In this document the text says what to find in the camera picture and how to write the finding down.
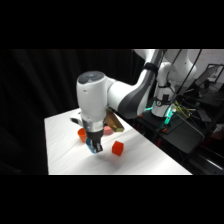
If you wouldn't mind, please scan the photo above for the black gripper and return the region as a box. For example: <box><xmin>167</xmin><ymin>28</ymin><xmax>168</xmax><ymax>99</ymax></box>
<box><xmin>85</xmin><ymin>130</ymin><xmax>104</xmax><ymax>155</ymax></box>

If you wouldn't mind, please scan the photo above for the red cube block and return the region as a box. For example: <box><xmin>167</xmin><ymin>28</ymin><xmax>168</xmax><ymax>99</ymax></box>
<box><xmin>111</xmin><ymin>140</ymin><xmax>125</xmax><ymax>157</ymax></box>

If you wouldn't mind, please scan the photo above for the orange plastic cup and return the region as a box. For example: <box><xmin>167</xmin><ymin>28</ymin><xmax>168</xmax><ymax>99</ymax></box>
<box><xmin>77</xmin><ymin>128</ymin><xmax>88</xmax><ymax>144</ymax></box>

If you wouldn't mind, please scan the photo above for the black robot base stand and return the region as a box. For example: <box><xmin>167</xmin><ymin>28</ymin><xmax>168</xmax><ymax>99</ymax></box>
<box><xmin>139</xmin><ymin>108</ymin><xmax>207</xmax><ymax>155</ymax></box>

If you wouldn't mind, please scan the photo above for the black curtain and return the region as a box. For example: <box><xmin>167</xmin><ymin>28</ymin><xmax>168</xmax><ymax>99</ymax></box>
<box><xmin>0</xmin><ymin>49</ymin><xmax>148</xmax><ymax>176</ymax></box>

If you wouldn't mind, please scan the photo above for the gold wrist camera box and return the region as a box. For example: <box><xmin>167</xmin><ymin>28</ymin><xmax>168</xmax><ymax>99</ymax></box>
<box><xmin>105</xmin><ymin>111</ymin><xmax>126</xmax><ymax>134</ymax></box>

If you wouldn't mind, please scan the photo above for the dark laptop screen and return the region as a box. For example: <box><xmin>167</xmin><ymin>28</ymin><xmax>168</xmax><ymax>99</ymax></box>
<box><xmin>194</xmin><ymin>64</ymin><xmax>224</xmax><ymax>92</ymax></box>

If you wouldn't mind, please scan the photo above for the blue plastic cup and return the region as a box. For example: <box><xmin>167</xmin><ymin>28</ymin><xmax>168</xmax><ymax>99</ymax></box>
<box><xmin>85</xmin><ymin>137</ymin><xmax>102</xmax><ymax>155</ymax></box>

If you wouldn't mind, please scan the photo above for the yellow green cable bundle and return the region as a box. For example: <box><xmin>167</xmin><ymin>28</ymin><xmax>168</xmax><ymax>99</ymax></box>
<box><xmin>172</xmin><ymin>101</ymin><xmax>193</xmax><ymax>120</ymax></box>

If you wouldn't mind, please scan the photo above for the small green light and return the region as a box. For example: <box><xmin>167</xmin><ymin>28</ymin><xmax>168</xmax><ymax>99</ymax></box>
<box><xmin>145</xmin><ymin>99</ymin><xmax>178</xmax><ymax>132</ymax></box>

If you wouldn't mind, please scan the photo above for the black cable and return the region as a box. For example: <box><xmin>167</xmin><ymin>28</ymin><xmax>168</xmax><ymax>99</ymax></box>
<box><xmin>173</xmin><ymin>49</ymin><xmax>204</xmax><ymax>98</ymax></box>

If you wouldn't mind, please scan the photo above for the pink bowl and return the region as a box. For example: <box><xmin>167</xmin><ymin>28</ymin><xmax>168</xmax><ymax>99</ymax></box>
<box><xmin>103</xmin><ymin>125</ymin><xmax>114</xmax><ymax>136</ymax></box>

